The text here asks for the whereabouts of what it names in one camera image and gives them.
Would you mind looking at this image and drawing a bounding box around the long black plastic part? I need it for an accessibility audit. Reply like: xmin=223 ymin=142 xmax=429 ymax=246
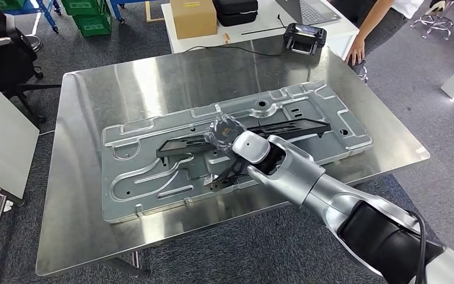
xmin=156 ymin=118 xmax=332 ymax=166

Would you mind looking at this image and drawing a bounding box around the stainless steel workbench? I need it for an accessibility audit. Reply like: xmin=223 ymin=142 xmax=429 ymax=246
xmin=35 ymin=34 xmax=432 ymax=277

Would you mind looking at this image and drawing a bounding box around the stamped grey metal plate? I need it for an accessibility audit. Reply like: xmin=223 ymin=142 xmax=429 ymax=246
xmin=100 ymin=80 xmax=374 ymax=225

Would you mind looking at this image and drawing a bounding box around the white desk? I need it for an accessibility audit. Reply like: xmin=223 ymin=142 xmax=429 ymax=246
xmin=160 ymin=0 xmax=361 ymax=60

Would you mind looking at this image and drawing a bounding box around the brown cardboard box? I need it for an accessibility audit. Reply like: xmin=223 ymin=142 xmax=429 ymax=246
xmin=169 ymin=0 xmax=218 ymax=40

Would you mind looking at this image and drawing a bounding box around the black handheld device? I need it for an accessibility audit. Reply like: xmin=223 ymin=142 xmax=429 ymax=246
xmin=282 ymin=22 xmax=328 ymax=56

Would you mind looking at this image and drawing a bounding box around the black carry case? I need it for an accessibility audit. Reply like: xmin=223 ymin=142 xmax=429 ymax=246
xmin=212 ymin=0 xmax=260 ymax=28

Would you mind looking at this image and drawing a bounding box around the yellow floor tape square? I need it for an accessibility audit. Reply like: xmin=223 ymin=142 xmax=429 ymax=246
xmin=144 ymin=0 xmax=166 ymax=24

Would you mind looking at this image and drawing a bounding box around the grey laptop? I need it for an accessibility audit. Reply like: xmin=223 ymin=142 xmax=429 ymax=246
xmin=275 ymin=0 xmax=342 ymax=27

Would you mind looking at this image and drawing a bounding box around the person's hand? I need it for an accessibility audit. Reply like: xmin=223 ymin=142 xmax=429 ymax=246
xmin=345 ymin=35 xmax=367 ymax=67

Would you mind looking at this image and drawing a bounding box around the green plastic crate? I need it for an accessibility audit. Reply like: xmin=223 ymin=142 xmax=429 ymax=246
xmin=0 ymin=0 xmax=27 ymax=12
xmin=72 ymin=11 xmax=114 ymax=38
xmin=60 ymin=0 xmax=107 ymax=17

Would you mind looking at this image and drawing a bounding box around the person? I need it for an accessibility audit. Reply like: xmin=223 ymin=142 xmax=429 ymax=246
xmin=344 ymin=0 xmax=426 ymax=67

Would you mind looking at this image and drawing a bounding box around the white panel cabinet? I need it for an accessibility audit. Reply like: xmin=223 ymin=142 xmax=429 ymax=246
xmin=0 ymin=68 xmax=41 ymax=207

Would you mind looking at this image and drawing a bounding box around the chrome base stool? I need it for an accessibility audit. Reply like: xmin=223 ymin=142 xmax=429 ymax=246
xmin=410 ymin=0 xmax=454 ymax=41

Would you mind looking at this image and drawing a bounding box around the black office chair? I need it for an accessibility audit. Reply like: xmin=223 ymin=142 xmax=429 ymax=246
xmin=0 ymin=0 xmax=61 ymax=127

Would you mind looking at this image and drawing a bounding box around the blue cart frame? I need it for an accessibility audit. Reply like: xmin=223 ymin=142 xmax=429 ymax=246
xmin=5 ymin=0 xmax=62 ymax=34
xmin=106 ymin=0 xmax=162 ymax=25

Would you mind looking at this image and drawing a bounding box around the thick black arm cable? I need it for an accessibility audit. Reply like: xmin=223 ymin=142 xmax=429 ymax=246
xmin=404 ymin=209 xmax=428 ymax=284

